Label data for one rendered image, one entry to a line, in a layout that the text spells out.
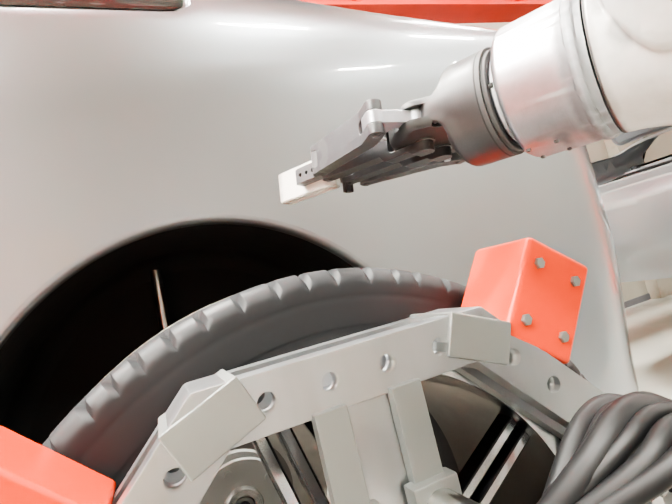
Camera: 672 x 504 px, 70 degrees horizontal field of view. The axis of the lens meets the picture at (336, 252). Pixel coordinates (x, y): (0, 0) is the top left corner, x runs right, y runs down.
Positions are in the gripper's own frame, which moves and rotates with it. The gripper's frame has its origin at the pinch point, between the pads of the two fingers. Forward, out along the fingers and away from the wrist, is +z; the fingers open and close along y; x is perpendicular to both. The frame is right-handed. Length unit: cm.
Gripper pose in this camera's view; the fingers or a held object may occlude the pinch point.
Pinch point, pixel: (308, 180)
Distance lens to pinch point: 46.4
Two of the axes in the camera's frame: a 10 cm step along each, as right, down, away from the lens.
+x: -1.1, -9.8, 1.4
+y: 6.9, 0.3, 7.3
